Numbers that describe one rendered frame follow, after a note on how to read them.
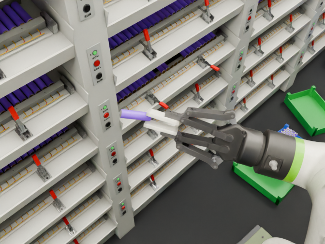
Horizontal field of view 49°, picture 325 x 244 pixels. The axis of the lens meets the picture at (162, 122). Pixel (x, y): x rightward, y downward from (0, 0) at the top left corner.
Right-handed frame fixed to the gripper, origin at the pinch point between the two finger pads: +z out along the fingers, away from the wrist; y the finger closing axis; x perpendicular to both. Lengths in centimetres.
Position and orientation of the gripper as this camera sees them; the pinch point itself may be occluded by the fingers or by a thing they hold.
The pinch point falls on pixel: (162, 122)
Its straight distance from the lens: 74.1
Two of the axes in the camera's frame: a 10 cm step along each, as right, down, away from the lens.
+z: -9.6, -2.8, 0.7
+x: 1.7, -3.5, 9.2
